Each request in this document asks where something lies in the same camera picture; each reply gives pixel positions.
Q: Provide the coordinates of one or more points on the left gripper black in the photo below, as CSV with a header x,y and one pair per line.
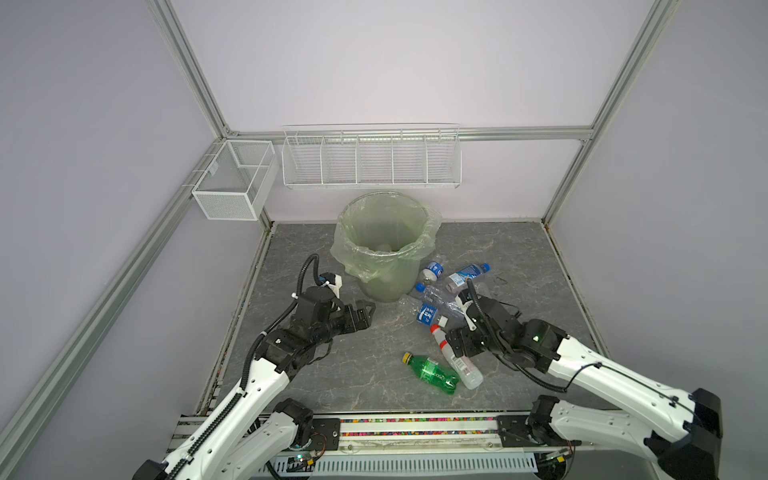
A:
x,y
352,325

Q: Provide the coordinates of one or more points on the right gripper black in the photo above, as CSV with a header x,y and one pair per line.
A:
x,y
464,334

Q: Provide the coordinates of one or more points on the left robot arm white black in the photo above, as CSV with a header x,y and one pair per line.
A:
x,y
227,445

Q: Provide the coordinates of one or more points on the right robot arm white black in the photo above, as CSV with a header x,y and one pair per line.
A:
x,y
592,399

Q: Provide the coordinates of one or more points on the mesh bin with green bag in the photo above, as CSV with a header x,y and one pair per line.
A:
x,y
381,240

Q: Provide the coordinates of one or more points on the water bottle near bin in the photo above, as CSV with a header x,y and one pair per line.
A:
x,y
433,269

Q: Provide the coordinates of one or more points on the clear bottle red cap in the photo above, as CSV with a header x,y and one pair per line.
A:
x,y
469,374

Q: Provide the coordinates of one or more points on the blue cap bottle far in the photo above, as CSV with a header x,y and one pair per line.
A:
x,y
457,281

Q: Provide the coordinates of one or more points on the water bottle blue label centre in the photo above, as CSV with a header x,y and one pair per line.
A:
x,y
431,315

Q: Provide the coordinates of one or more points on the green soda bottle right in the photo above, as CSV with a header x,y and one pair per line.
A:
x,y
431,372

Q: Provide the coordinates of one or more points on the white mesh box basket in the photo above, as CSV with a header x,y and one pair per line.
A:
x,y
237,180

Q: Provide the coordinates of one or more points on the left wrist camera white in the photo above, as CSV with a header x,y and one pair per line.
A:
x,y
332,281

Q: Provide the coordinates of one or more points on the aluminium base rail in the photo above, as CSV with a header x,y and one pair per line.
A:
x,y
298,446

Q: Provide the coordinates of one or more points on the white wire shelf basket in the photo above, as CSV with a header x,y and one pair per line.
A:
x,y
372,156

